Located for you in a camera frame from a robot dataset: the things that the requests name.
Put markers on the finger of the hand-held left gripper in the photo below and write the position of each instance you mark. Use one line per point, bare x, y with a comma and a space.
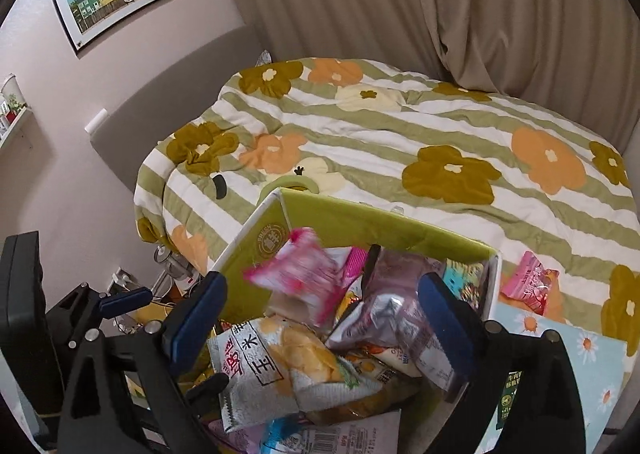
125, 299
210, 386

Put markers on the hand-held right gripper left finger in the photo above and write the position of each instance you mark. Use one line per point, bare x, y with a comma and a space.
197, 314

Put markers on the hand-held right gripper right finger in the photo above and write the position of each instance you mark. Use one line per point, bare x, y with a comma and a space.
445, 319

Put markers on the pink striped snack bag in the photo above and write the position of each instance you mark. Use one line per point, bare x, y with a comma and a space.
295, 269

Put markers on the green cardboard box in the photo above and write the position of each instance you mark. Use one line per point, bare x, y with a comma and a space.
350, 224

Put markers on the teal yellow snack packet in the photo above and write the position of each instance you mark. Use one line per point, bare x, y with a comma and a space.
465, 284

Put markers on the white bedside appliance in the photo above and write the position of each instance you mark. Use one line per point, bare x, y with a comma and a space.
180, 266

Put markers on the purple snack bag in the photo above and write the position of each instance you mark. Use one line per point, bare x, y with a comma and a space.
395, 304

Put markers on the white potato chips bag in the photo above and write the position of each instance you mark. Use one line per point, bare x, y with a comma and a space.
280, 364

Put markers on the small pink snack packet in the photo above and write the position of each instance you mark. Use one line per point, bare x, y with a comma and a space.
530, 281

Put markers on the magenta snack packet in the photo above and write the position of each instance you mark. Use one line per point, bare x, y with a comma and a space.
359, 261

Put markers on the light blue daisy mat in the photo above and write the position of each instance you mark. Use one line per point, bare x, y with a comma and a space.
565, 374

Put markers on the small white barcode packet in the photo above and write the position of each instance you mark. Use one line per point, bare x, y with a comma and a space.
345, 434

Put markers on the green striped floral quilt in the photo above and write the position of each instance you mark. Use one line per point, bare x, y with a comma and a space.
400, 134

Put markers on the small green plant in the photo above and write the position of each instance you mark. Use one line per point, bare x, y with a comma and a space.
16, 104

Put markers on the grey padded headboard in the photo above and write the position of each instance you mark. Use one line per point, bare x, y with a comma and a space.
175, 84

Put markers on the patterned pillow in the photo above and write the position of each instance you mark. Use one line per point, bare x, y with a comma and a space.
263, 58

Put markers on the beige curtain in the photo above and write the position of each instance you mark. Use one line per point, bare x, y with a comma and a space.
450, 9

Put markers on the white wall socket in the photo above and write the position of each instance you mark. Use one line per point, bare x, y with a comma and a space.
122, 275

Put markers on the small white wall device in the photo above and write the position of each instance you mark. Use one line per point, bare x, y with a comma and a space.
96, 120

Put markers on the white wall shelf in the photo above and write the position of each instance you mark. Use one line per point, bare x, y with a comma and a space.
15, 129

